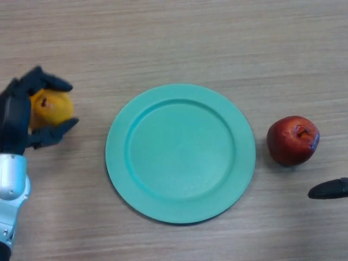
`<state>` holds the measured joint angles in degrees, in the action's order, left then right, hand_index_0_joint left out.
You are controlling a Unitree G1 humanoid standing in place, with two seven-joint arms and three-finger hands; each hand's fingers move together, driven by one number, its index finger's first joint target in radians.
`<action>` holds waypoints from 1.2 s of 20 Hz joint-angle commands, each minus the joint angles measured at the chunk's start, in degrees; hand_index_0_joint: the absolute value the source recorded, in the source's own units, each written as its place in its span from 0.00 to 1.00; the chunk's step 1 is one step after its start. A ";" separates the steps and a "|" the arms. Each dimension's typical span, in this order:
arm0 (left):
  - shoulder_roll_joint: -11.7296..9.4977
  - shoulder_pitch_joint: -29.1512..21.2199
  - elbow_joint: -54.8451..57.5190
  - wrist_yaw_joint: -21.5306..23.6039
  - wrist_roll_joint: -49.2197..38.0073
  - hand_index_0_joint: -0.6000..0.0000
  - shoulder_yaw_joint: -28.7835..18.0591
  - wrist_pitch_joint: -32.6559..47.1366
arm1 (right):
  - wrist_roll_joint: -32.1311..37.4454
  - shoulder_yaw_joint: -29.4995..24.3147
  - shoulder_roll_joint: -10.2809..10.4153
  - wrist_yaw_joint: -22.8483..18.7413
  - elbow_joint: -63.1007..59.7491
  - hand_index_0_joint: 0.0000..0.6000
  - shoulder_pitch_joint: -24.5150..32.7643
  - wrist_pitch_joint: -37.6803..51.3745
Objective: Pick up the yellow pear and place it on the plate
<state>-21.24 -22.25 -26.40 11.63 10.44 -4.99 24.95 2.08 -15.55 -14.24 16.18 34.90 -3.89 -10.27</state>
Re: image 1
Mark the green round plate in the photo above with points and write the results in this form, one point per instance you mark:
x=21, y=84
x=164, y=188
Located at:
x=179, y=155

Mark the yellow pear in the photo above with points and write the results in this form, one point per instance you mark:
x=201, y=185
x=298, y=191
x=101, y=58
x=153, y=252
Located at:
x=54, y=108

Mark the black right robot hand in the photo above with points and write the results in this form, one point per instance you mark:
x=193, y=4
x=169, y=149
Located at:
x=329, y=189

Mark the red apple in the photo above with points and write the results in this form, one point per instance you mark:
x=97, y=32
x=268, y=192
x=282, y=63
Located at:
x=288, y=145

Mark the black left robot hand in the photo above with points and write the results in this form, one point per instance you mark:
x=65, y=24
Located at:
x=13, y=119

